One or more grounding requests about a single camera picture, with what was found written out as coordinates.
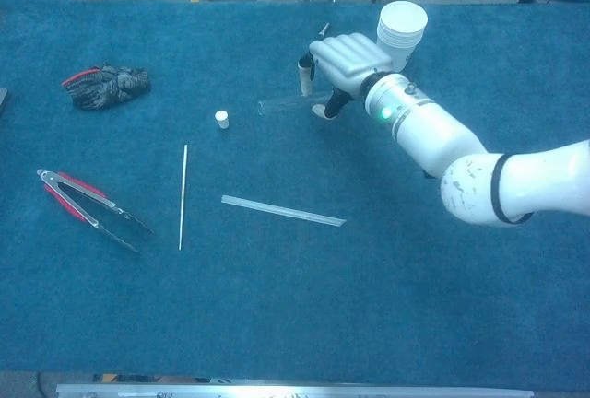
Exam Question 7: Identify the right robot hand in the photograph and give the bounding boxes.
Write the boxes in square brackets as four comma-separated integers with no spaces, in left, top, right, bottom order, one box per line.
[297,32,395,121]

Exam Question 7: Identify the clear glass test tube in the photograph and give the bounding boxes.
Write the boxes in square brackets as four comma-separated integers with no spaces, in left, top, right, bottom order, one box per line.
[256,92,334,117]

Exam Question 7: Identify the stack of white paper cups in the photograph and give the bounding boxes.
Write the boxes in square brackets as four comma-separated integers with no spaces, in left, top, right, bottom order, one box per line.
[376,0,429,73]

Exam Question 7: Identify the clear plastic ruler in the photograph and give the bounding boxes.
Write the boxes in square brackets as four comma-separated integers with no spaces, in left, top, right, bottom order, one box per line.
[220,194,348,228]

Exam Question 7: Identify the thin white stick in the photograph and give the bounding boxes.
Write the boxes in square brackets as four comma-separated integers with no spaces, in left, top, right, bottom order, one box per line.
[178,144,189,251]

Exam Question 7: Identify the blue cloth table cover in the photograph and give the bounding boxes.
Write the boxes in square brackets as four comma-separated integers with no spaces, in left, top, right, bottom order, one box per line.
[0,0,590,392]

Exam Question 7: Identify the black and red work glove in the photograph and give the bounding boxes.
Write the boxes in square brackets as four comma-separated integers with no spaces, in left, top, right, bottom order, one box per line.
[61,64,152,111]

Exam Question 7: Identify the metal tongs with red handles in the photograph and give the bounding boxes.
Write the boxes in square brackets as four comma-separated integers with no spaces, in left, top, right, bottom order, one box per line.
[36,168,156,255]

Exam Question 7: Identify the aluminium rail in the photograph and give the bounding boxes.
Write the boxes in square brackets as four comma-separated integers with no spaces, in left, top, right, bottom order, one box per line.
[55,382,535,398]

